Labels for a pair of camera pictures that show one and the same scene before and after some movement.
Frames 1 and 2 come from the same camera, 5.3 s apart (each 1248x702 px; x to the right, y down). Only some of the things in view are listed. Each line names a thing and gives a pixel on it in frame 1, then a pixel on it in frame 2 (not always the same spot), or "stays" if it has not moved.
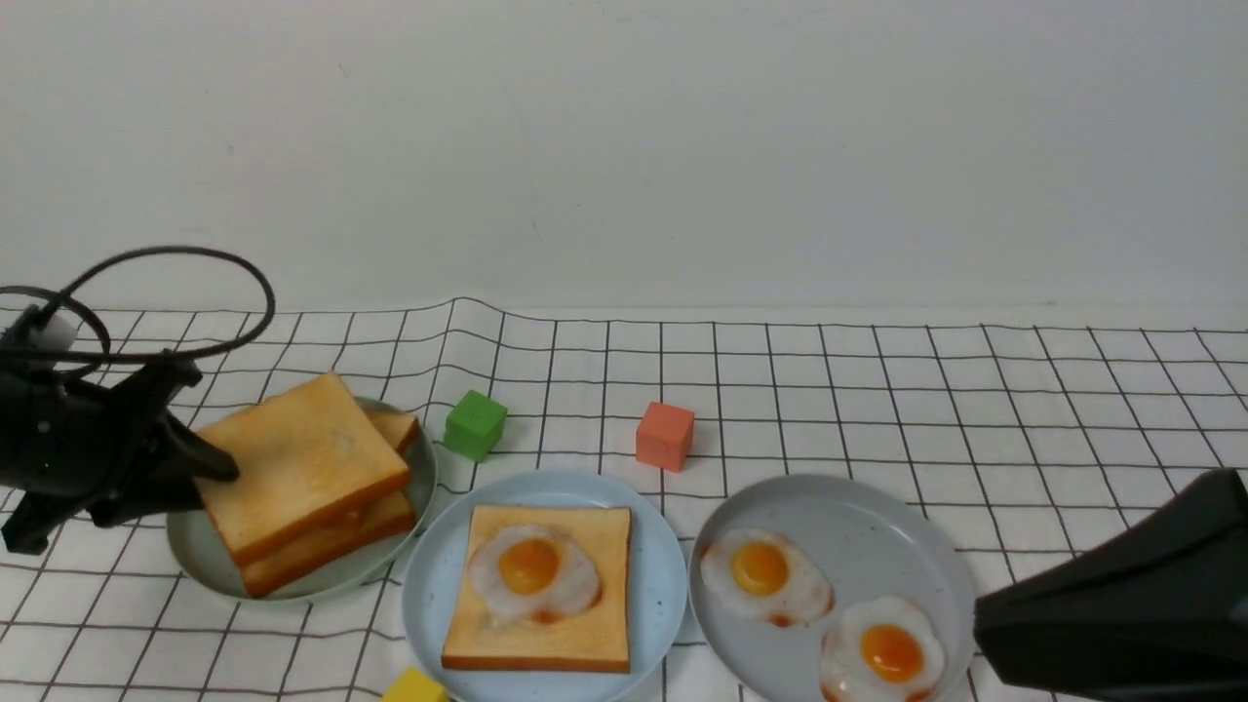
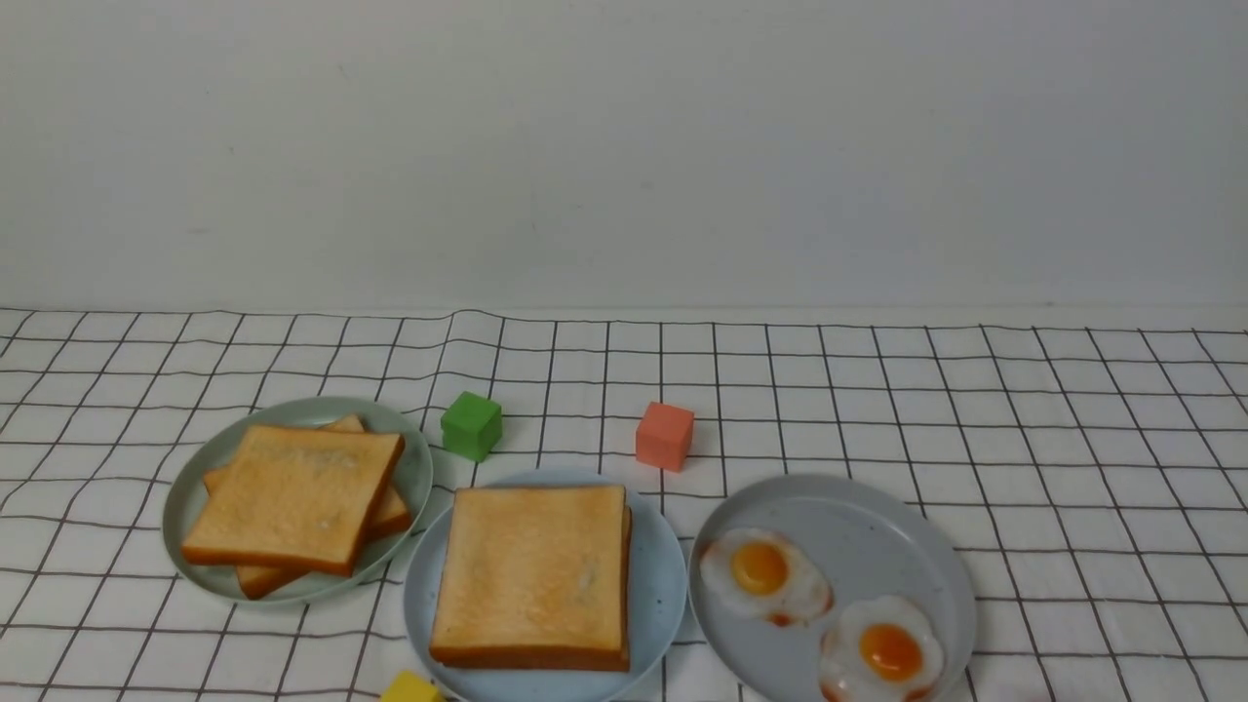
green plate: [199, 547] to [409, 479]
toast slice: [307, 458] to [532, 575]
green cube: [475, 425] stays
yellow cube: [413, 684] stays
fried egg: [880, 649] stays
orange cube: [663, 436] stays
